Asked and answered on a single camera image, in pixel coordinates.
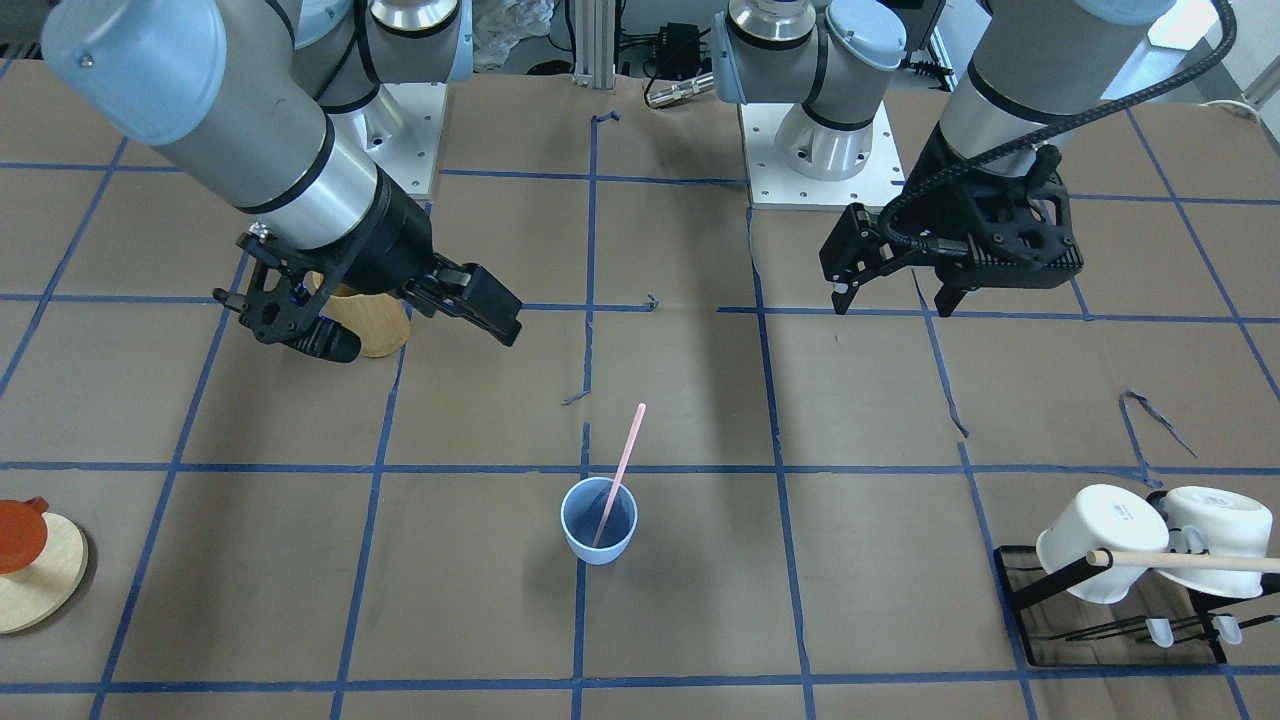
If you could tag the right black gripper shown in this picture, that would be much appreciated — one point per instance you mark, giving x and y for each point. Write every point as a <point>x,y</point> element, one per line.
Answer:
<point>398,243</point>

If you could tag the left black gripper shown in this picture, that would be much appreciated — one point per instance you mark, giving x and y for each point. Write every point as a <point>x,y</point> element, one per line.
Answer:
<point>938,188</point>

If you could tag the pink chopstick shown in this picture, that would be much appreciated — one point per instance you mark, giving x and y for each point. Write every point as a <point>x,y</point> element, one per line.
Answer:
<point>619,474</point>

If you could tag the light blue cup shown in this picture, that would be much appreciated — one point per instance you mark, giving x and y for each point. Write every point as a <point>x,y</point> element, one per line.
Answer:
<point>582,511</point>

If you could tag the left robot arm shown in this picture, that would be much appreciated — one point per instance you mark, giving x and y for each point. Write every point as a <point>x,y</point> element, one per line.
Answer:
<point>1038,72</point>

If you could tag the bamboo wooden cup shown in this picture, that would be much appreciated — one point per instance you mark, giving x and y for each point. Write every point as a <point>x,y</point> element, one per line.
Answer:
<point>379,321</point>

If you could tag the white mug near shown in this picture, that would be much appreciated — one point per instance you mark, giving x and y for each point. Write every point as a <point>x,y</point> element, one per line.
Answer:
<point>1101,516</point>

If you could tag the white mug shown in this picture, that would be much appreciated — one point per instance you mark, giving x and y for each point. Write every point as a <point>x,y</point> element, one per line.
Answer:
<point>1219,522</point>
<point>1101,516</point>

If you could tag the wooden rack rod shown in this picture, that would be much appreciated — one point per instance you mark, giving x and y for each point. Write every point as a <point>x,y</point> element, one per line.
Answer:
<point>1192,561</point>

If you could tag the white mug far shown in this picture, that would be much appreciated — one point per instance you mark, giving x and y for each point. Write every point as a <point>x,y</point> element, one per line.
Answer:
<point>1219,522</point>

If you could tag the orange lid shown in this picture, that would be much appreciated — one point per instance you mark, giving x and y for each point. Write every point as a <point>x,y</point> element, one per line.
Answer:
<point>24,533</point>

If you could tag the round wooden coaster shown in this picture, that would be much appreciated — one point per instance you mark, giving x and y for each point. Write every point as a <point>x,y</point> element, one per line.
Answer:
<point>31,595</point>

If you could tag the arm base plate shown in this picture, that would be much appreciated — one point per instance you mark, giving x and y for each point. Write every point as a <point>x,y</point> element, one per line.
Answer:
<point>775,184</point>
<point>401,130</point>

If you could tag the aluminium frame post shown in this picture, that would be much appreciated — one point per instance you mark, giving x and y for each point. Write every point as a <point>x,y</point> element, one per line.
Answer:
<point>594,58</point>

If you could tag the black wire mug rack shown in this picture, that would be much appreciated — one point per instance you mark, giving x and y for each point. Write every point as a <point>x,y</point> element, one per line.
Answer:
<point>1083,616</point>

